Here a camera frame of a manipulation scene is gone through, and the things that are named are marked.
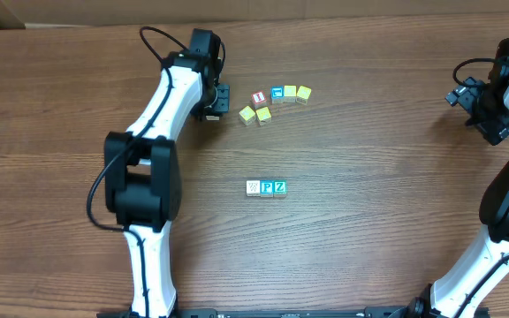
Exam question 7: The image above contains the yellow K block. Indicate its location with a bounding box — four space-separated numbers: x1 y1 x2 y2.
255 107 272 126

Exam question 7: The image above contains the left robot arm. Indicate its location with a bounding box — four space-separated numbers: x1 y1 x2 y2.
86 28 230 317

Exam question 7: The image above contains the blue L block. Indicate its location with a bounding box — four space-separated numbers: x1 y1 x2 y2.
270 86 285 104

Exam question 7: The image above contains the white picture block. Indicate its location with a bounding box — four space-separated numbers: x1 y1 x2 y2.
246 180 261 197

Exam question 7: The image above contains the green Z block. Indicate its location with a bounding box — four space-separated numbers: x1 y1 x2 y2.
273 180 288 197

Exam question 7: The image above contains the yellow block upper right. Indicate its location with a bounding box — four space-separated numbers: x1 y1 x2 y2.
296 86 312 105

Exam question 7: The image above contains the red I block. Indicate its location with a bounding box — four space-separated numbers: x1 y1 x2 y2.
251 91 268 110

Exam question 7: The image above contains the yellow block upper middle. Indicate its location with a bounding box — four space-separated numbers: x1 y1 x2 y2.
284 85 297 103

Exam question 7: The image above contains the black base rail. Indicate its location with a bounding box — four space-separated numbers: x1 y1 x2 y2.
97 307 490 318

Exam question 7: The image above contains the blue P block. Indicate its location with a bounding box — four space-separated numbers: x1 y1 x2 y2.
260 180 274 197

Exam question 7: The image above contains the yellow U block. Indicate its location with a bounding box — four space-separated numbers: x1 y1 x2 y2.
239 106 256 126

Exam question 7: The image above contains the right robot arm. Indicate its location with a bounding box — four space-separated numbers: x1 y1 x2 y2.
393 38 509 318

